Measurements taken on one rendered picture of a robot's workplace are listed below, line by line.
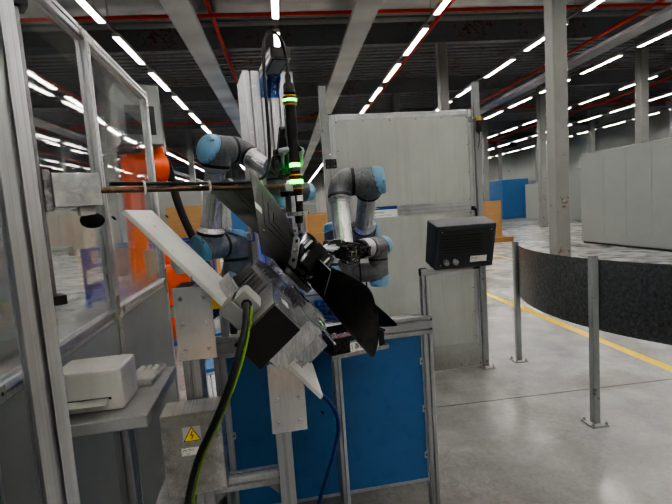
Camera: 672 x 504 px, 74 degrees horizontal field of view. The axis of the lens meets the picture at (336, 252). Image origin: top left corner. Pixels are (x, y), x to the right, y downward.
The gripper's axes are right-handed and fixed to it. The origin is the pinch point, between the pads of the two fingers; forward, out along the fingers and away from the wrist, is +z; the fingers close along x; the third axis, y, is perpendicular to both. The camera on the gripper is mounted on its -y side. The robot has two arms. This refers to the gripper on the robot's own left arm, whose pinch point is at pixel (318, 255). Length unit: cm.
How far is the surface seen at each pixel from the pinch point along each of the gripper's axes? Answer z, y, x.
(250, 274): 33.2, 7.2, -0.1
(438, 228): -52, 15, -6
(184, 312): 50, 0, 9
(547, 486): -94, 53, 113
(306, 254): 20.1, 16.0, -5.3
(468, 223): -64, 22, -8
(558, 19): -667, -158, -259
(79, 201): 73, 3, -22
